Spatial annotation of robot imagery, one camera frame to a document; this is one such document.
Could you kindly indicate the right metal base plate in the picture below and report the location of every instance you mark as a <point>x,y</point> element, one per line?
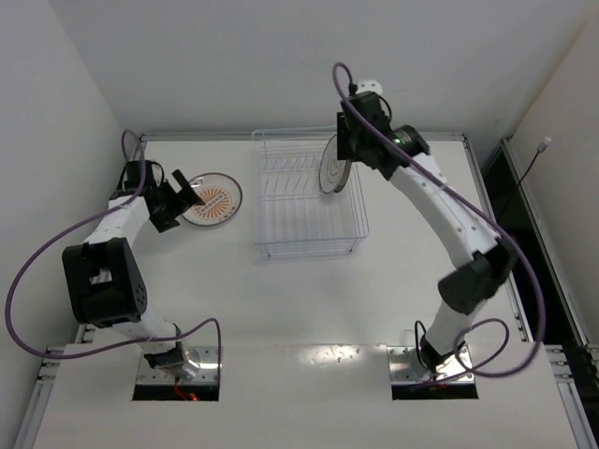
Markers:
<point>404,368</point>

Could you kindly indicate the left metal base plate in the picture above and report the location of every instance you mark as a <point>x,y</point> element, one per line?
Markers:
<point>190,365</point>

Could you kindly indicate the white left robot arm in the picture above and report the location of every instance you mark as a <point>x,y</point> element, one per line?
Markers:
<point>103,279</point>

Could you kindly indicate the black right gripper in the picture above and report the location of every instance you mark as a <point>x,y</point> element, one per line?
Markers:
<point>346,138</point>

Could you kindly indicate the aluminium table frame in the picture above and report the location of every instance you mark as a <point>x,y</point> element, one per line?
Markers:
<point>308,326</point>

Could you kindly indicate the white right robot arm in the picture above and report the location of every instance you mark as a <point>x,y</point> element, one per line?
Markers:
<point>481,258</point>

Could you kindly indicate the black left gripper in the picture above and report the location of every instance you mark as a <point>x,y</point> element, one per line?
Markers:
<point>168,203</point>

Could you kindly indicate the orange sunburst plate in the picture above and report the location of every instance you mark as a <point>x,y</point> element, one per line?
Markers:
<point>222,197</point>

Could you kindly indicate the white plate with cloud motif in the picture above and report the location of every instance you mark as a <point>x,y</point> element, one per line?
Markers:
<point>333,173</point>

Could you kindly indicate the metal base plate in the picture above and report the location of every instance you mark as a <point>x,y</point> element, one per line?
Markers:
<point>190,365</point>
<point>404,368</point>

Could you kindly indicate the white wire dish rack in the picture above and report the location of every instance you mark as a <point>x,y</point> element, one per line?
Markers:
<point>293,217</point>

